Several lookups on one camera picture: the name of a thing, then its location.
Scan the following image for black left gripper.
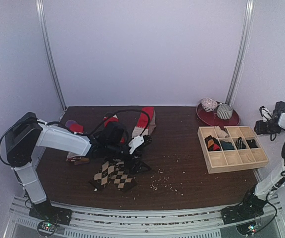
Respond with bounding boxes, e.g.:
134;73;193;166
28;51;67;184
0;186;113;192
107;141;151;175

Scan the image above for brown argyle sock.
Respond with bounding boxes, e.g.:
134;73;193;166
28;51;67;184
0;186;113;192
89;161;115;191
111;161;137;192

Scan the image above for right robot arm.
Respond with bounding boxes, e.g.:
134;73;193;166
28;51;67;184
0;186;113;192
254;101;285;202

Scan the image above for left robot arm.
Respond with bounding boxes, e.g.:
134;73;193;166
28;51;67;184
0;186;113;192
0;110;152;220

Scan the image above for rolled colourful socks in box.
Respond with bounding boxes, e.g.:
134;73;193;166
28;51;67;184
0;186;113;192
204;135;221;152

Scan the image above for red sock middle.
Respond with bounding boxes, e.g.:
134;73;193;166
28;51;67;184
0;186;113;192
103;114;119;127

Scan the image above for red sock far left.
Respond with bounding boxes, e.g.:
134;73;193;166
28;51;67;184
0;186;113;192
69;123;84;133

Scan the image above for black striped sock in box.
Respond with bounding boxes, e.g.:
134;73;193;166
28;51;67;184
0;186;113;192
235;137;247;150

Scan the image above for red white sock right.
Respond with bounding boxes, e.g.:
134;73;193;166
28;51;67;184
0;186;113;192
132;107;155;138

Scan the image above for purple striped sock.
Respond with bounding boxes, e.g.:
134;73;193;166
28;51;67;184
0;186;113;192
65;120;77;129

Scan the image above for grey striped cup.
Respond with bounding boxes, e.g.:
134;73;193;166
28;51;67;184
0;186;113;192
217;103;233;120

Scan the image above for teal rolled sock in box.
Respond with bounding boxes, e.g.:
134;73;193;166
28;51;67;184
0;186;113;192
220;140;234;151

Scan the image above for beige sock in box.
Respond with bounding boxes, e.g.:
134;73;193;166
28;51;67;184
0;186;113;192
214;126;229;138

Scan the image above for red round tray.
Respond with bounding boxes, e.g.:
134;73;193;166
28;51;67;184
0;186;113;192
196;103;240;126

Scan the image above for wooden divided organizer box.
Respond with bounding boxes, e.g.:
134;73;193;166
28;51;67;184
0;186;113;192
198;126;269;174

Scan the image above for white patterned bowl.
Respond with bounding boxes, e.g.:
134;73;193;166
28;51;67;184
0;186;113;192
201;98;218;112

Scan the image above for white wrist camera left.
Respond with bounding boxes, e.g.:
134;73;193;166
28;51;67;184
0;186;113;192
128;135;144;154

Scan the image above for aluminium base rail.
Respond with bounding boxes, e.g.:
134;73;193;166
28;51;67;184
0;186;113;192
1;196;285;238

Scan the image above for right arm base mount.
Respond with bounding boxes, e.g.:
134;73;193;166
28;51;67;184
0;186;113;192
221;201;265;225

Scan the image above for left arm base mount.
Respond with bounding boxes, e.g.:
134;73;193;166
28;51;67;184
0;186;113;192
29;200;72;225

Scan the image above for aluminium frame post right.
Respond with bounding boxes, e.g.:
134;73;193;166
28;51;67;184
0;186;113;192
225;0;255;106

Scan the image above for aluminium frame post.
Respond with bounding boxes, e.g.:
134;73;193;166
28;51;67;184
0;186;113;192
35;0;67;111
225;0;255;106

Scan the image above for aluminium frame post left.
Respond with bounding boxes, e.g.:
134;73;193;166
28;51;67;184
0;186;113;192
35;0;67;111

